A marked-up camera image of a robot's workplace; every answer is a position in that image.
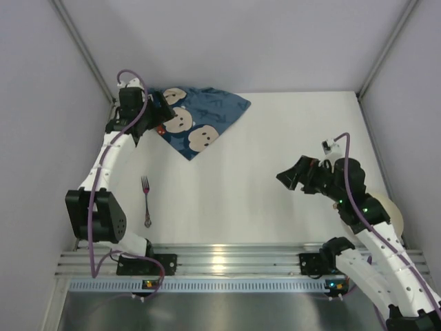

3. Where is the blue cartoon mouse placemat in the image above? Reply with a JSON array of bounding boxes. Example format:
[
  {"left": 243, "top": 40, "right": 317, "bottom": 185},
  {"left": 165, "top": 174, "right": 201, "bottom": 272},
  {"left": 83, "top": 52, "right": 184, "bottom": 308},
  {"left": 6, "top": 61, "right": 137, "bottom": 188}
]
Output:
[{"left": 156, "top": 86, "right": 252, "bottom": 161}]

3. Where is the cream ceramic plate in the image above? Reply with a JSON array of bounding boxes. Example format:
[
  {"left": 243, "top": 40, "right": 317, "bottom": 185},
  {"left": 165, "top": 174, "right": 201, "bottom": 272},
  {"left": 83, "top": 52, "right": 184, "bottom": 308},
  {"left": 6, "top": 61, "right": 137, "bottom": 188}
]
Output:
[{"left": 339, "top": 192, "right": 404, "bottom": 242}]

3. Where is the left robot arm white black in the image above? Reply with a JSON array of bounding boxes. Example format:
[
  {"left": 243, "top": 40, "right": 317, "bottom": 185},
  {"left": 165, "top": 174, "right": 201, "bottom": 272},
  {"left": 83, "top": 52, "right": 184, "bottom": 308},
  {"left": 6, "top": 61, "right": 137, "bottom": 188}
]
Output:
[{"left": 65, "top": 87, "right": 175, "bottom": 257}]

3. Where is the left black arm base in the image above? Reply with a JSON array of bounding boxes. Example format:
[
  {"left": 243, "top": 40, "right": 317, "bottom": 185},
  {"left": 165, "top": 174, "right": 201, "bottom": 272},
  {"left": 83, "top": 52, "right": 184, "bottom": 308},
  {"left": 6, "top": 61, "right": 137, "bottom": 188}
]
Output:
[{"left": 116, "top": 254, "right": 178, "bottom": 276}]

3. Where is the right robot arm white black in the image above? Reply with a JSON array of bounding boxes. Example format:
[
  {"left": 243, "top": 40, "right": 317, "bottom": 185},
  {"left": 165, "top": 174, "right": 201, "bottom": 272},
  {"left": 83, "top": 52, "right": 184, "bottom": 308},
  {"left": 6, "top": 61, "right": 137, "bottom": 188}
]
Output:
[{"left": 276, "top": 156, "right": 440, "bottom": 330}]

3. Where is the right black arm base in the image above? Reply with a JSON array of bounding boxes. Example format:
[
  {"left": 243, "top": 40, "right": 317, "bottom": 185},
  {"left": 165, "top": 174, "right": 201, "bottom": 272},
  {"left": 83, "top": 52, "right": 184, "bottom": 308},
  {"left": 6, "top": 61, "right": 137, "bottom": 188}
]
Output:
[{"left": 298, "top": 252, "right": 340, "bottom": 279}]

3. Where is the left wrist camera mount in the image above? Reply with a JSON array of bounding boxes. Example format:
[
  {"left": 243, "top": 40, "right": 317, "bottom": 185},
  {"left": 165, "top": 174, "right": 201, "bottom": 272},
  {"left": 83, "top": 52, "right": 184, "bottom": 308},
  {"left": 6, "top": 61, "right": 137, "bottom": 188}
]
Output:
[{"left": 117, "top": 78, "right": 144, "bottom": 90}]

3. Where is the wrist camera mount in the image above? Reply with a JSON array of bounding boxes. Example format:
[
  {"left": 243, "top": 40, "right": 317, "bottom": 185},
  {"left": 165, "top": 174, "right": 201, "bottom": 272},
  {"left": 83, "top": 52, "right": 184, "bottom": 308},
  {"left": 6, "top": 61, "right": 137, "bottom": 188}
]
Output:
[
  {"left": 322, "top": 139, "right": 344, "bottom": 165},
  {"left": 117, "top": 78, "right": 144, "bottom": 90}
]

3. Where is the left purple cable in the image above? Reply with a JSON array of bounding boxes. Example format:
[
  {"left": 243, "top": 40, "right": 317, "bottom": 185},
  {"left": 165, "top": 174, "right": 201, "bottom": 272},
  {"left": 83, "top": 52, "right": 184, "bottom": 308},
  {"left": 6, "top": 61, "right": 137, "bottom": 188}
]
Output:
[{"left": 88, "top": 70, "right": 165, "bottom": 304}]

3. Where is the purple cable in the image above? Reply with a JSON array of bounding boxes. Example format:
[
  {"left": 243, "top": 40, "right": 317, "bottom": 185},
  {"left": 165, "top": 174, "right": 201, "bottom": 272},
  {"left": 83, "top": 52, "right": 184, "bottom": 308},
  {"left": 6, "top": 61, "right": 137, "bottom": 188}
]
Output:
[
  {"left": 332, "top": 132, "right": 441, "bottom": 311},
  {"left": 88, "top": 70, "right": 165, "bottom": 304}
]

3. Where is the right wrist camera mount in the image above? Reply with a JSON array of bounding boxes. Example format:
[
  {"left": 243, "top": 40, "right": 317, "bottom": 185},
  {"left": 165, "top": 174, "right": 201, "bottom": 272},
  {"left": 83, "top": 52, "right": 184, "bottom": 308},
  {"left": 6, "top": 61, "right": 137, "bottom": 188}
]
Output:
[{"left": 322, "top": 139, "right": 344, "bottom": 165}]

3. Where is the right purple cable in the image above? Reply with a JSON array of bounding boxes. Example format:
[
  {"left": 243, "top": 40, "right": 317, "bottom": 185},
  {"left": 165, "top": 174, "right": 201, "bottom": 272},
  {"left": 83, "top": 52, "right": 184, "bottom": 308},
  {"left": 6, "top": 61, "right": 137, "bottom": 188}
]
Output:
[{"left": 332, "top": 132, "right": 441, "bottom": 311}]

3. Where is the aluminium mounting rail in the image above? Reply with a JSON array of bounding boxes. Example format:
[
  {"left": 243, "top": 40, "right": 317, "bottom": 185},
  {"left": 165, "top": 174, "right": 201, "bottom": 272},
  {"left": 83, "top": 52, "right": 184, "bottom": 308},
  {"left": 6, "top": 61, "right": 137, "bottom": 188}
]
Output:
[{"left": 54, "top": 243, "right": 431, "bottom": 279}]

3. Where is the perforated cable tray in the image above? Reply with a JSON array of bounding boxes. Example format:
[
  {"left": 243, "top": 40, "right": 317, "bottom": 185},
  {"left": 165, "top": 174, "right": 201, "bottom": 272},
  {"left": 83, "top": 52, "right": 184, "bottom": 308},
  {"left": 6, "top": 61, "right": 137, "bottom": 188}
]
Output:
[{"left": 69, "top": 279, "right": 349, "bottom": 294}]

